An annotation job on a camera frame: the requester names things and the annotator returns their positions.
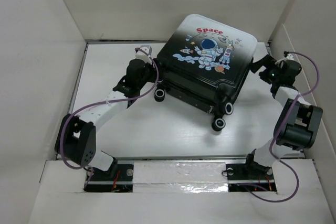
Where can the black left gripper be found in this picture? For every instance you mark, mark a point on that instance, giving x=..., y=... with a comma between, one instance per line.
x=153, y=69

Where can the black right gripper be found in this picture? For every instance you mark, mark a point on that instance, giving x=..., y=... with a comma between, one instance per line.
x=266, y=61

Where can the black white space suitcase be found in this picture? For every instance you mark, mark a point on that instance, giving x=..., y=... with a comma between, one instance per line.
x=205, y=64

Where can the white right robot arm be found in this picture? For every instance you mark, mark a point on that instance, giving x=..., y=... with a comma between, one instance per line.
x=298, y=123

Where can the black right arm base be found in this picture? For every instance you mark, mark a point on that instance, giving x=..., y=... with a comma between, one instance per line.
x=247, y=175

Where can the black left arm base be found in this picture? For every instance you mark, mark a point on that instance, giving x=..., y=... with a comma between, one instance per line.
x=120, y=180

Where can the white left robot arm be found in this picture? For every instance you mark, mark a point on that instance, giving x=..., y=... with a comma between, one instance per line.
x=77, y=142

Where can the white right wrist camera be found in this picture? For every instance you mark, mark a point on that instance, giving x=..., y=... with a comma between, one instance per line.
x=287, y=57

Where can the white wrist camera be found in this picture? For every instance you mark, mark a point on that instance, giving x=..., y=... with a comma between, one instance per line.
x=143, y=53
x=287, y=57

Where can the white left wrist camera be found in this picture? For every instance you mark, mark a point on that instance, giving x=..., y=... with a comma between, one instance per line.
x=143, y=53

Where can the aluminium mounting rail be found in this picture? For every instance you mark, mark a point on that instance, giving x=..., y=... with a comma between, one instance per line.
x=191, y=173

